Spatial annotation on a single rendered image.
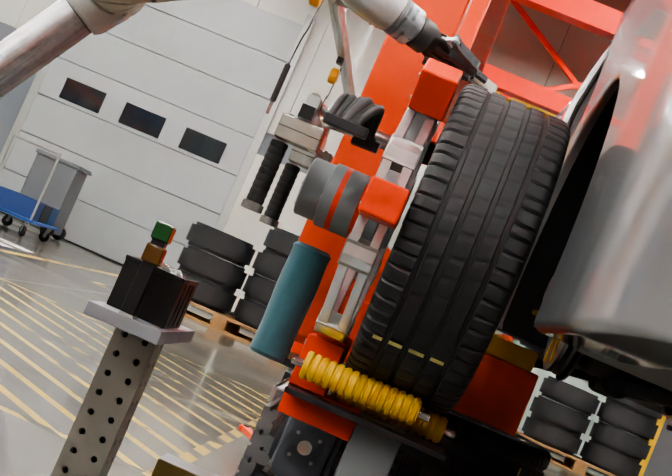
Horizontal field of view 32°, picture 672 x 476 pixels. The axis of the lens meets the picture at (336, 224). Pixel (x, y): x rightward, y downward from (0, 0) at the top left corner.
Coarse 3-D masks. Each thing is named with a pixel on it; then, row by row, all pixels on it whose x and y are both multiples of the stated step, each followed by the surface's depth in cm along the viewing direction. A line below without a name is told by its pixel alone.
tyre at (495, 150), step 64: (448, 128) 221; (512, 128) 224; (448, 192) 215; (512, 192) 215; (448, 256) 213; (512, 256) 213; (384, 320) 219; (448, 320) 215; (384, 384) 234; (448, 384) 223
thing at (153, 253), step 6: (150, 246) 244; (156, 246) 244; (144, 252) 244; (150, 252) 244; (156, 252) 244; (162, 252) 244; (144, 258) 244; (150, 258) 244; (156, 258) 244; (162, 258) 246; (156, 264) 244
